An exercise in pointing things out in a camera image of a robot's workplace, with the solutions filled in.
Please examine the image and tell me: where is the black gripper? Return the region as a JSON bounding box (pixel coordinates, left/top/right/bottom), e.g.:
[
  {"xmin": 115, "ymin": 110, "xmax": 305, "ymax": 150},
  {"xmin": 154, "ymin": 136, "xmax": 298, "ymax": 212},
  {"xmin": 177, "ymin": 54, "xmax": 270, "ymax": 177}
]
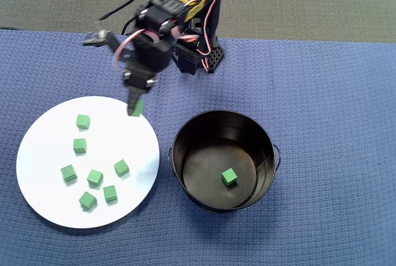
[{"xmin": 123, "ymin": 32, "xmax": 174, "ymax": 117}]

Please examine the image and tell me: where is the green cube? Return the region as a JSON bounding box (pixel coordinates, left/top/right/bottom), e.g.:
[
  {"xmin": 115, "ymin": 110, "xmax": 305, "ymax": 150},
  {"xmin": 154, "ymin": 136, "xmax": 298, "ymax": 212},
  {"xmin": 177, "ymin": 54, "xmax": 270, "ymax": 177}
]
[
  {"xmin": 131, "ymin": 99, "xmax": 145, "ymax": 118},
  {"xmin": 60, "ymin": 164, "xmax": 78, "ymax": 183},
  {"xmin": 75, "ymin": 114, "xmax": 91, "ymax": 130},
  {"xmin": 86, "ymin": 169, "xmax": 105, "ymax": 187},
  {"xmin": 220, "ymin": 168, "xmax": 238, "ymax": 187},
  {"xmin": 103, "ymin": 184, "xmax": 118, "ymax": 203},
  {"xmin": 78, "ymin": 191, "xmax": 98, "ymax": 210},
  {"xmin": 113, "ymin": 159, "xmax": 131, "ymax": 178},
  {"xmin": 72, "ymin": 138, "xmax": 88, "ymax": 155}
]

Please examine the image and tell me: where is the white round plate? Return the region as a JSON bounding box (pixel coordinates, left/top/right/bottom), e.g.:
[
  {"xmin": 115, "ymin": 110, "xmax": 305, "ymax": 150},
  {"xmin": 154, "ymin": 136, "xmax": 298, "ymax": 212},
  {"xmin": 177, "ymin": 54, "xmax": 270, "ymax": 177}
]
[{"xmin": 15, "ymin": 95, "xmax": 161, "ymax": 229}]

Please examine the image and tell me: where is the black metal bucket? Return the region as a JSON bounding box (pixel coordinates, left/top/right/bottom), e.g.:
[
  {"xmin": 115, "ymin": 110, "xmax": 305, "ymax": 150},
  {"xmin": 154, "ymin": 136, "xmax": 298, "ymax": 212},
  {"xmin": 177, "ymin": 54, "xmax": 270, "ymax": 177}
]
[{"xmin": 168, "ymin": 109, "xmax": 282, "ymax": 213}]

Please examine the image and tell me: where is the blue waffle cloth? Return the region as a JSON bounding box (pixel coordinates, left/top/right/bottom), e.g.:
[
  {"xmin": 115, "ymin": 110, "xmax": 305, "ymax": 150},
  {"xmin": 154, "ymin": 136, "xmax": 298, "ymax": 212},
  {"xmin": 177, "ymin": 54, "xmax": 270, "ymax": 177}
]
[{"xmin": 0, "ymin": 27, "xmax": 396, "ymax": 266}]

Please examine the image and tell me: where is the red white servo wire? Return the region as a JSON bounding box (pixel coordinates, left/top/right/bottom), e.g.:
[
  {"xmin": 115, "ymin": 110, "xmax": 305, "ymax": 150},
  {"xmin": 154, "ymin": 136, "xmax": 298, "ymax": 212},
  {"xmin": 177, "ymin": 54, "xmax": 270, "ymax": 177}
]
[{"xmin": 113, "ymin": 27, "xmax": 158, "ymax": 69}]

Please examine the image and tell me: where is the small wrist camera board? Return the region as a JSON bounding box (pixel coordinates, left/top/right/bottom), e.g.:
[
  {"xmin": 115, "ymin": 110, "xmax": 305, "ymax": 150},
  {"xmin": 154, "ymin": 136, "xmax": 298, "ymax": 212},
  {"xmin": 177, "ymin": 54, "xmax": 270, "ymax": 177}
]
[{"xmin": 82, "ymin": 29, "xmax": 120, "ymax": 55}]

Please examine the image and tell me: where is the thin black camera cable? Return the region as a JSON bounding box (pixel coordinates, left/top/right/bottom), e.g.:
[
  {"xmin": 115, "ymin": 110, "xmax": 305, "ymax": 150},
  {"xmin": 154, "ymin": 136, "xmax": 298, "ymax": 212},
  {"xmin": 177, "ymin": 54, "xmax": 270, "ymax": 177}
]
[{"xmin": 98, "ymin": 0, "xmax": 170, "ymax": 22}]

